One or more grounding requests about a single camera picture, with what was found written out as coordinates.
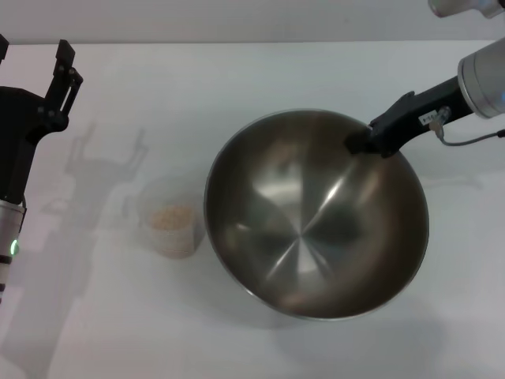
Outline clear plastic measuring cup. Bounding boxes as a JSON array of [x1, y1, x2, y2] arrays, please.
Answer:
[[133, 177, 207, 260]]

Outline white rice grains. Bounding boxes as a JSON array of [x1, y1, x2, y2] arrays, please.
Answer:
[[151, 204, 197, 253]]

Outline large stainless steel bowl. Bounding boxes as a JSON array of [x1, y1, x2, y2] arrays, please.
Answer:
[[204, 109, 431, 321]]

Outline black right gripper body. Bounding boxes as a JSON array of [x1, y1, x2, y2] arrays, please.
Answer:
[[368, 76, 475, 159]]

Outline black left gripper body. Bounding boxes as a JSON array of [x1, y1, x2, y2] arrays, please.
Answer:
[[0, 85, 70, 203]]

